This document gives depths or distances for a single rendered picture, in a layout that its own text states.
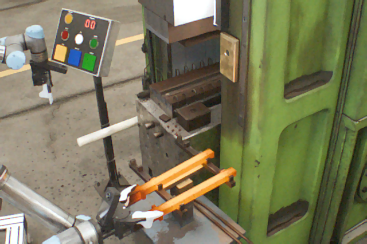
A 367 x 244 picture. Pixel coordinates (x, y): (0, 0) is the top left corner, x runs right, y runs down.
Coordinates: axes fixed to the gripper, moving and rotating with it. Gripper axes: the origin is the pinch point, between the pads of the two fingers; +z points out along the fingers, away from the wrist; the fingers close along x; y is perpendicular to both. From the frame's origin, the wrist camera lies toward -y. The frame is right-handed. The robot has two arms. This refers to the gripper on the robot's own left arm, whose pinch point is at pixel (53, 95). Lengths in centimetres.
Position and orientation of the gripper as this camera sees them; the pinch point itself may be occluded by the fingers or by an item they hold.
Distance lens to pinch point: 227.5
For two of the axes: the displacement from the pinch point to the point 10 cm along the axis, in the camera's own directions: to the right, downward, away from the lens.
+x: 2.1, 5.7, -8.0
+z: 0.3, 8.1, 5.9
